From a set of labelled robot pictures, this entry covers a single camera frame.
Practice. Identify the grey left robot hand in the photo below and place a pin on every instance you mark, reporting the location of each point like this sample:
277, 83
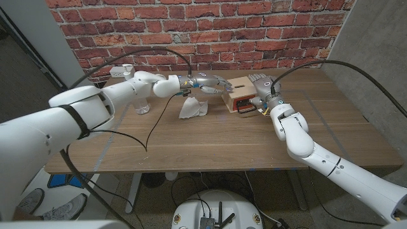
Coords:
206, 81

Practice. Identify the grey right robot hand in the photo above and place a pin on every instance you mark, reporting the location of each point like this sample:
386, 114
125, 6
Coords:
267, 89

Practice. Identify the wooden box with slot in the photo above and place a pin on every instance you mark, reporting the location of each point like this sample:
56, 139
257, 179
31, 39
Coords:
245, 91

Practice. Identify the wooden drawer with red front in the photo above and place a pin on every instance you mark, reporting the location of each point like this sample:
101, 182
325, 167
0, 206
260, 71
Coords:
235, 103

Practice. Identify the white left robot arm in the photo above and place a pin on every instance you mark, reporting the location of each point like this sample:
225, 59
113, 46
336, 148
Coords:
38, 140

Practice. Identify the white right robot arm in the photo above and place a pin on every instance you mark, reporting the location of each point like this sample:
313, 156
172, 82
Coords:
299, 140

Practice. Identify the crumpled white tissue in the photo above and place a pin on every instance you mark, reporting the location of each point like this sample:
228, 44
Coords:
192, 108

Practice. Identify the grey computer box with antennas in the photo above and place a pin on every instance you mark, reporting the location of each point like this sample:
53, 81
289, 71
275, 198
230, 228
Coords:
207, 222

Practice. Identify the printed brick backdrop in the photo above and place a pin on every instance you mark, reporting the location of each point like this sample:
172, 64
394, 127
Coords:
222, 28

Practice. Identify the clear pump bottle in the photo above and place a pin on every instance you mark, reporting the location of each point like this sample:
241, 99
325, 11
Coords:
141, 108

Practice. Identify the white power strip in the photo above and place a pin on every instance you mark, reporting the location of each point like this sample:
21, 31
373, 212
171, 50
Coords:
116, 72

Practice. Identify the grey table leg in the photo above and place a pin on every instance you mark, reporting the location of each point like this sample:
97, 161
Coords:
297, 191

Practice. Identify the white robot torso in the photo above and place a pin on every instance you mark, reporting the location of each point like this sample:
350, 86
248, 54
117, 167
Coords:
190, 210

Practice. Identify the white table leg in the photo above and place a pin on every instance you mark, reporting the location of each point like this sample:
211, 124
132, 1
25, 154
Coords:
133, 191

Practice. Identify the blue foot pedal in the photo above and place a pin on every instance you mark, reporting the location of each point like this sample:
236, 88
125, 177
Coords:
58, 180

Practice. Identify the grey sneaker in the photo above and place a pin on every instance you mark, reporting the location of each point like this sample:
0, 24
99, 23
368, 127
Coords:
66, 208
31, 200

